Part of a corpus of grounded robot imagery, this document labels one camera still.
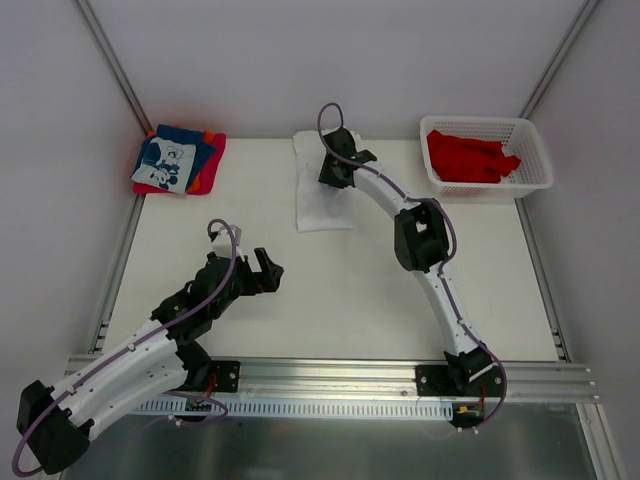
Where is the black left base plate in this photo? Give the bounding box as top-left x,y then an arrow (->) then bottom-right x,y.
199,360 -> 241,394

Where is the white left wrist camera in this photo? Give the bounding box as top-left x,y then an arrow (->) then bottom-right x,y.
208,225 -> 243,258

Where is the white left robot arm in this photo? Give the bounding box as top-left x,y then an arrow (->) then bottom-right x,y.
17,248 -> 284,475

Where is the light blue printed t shirt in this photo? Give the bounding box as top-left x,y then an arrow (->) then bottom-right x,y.
131,137 -> 196,195

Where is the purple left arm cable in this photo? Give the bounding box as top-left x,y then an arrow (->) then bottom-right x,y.
11,218 -> 238,476

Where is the white slotted cable duct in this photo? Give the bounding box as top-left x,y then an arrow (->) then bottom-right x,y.
133,396 -> 453,421

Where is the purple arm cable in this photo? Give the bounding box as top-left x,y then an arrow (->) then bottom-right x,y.
11,218 -> 238,476
317,102 -> 509,436

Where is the aluminium mounting rail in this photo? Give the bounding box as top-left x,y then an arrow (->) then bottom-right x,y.
59,350 -> 601,402

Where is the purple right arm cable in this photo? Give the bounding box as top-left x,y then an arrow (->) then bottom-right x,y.
317,102 -> 509,436

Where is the red t shirt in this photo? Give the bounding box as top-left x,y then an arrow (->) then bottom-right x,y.
426,130 -> 521,184

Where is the white t shirt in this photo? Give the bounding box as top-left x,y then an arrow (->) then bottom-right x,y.
293,130 -> 355,233

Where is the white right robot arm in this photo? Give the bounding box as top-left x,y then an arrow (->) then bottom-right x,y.
319,127 -> 507,397

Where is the white plastic basket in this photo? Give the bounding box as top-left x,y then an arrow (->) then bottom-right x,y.
419,116 -> 554,200

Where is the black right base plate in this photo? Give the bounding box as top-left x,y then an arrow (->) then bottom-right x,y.
415,364 -> 506,398

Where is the dark blue folded t shirt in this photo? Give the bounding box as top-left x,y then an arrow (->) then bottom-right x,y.
139,123 -> 218,193

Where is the pink folded t shirt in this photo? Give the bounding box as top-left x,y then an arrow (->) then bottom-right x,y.
132,130 -> 227,196

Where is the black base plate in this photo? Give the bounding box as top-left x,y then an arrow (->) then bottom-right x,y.
199,360 -> 241,394
415,364 -> 506,398

